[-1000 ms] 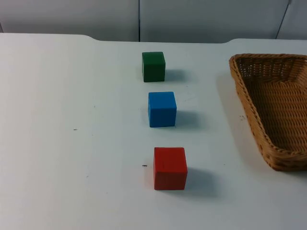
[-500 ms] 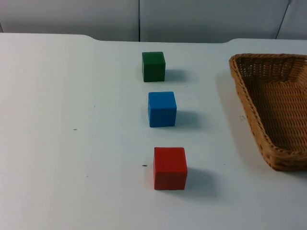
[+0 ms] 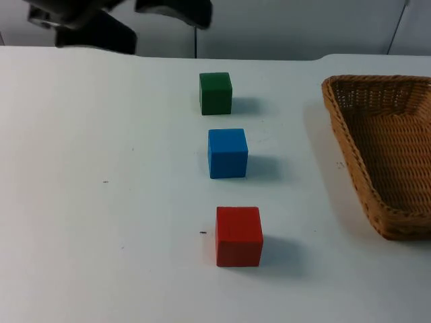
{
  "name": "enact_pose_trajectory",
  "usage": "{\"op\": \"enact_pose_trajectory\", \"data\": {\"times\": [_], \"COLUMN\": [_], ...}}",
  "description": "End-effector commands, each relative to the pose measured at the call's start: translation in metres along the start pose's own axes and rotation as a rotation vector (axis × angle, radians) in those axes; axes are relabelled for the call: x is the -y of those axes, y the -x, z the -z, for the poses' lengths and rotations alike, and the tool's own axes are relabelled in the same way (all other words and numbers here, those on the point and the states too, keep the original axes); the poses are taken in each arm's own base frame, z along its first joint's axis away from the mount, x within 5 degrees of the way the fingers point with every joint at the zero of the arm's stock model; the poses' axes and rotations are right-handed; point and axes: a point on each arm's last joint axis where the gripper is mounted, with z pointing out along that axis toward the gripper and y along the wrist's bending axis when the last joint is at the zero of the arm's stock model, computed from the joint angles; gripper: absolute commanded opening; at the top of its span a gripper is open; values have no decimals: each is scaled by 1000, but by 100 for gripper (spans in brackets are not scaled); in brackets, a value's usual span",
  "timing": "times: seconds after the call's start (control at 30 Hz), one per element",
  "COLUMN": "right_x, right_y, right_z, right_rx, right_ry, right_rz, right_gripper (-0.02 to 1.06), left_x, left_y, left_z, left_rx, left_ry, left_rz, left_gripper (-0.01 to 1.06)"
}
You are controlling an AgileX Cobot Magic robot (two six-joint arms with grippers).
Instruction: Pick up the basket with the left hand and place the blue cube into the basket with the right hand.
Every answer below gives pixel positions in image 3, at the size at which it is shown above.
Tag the blue cube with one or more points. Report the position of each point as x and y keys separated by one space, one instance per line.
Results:
x=227 y=154

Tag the green cube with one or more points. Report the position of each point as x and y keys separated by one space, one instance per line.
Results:
x=215 y=94

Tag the red cube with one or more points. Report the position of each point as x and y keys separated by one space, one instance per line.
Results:
x=238 y=237

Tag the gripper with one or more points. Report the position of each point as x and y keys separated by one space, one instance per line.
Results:
x=101 y=35

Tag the pale brown wicker basket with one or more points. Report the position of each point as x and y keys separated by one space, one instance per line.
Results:
x=390 y=151

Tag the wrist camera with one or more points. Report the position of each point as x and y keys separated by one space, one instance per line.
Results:
x=42 y=20

